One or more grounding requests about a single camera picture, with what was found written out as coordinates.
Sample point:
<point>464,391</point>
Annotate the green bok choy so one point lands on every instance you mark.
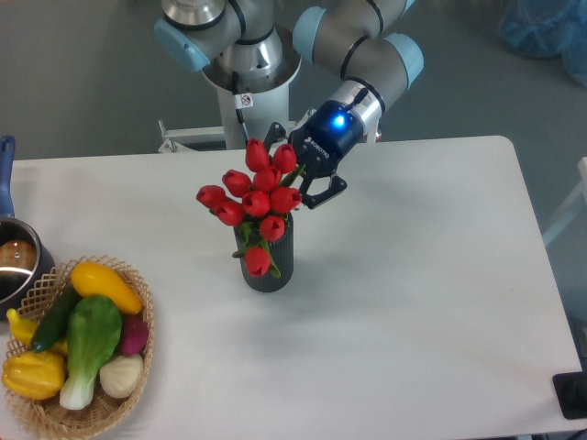
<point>94,331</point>

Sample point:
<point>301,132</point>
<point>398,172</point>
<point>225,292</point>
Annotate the woven wicker basket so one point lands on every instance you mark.
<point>47,419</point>

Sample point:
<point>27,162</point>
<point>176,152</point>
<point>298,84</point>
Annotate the red tulip bouquet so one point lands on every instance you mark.
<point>268,190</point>

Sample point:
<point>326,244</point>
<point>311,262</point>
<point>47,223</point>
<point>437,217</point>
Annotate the black device at edge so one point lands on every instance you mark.
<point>570,389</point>

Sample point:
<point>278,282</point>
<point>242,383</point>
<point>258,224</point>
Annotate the dark green cucumber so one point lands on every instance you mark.
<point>54,324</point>

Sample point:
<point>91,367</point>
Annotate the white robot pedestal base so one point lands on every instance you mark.
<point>252,85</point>

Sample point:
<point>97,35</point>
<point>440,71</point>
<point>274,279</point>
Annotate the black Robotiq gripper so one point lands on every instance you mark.
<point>320,144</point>

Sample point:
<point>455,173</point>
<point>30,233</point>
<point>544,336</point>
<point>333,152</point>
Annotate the yellow bell pepper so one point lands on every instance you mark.
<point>37,376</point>

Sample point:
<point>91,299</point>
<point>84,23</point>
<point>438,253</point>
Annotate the yellow squash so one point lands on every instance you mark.
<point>91,278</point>

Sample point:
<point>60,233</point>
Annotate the dark ribbed cylindrical vase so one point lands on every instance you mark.
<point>266,265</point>

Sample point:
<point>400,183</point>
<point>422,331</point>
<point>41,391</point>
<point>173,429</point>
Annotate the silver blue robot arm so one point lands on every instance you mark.
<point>375,67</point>

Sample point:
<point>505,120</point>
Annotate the white frame at right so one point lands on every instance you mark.
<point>568,209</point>

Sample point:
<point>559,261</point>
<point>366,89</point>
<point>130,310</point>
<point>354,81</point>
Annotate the blue handled saucepan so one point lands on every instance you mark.
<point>24,258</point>

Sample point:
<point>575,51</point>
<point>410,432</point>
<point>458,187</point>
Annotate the small yellow gourd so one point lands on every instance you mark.
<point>23,329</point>

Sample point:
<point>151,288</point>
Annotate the blue plastic bag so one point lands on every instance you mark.
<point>547,30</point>

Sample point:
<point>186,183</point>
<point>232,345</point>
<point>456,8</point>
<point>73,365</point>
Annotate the white garlic bulb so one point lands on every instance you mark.
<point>120,376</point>

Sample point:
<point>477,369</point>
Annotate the purple radish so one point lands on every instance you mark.
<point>134,335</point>

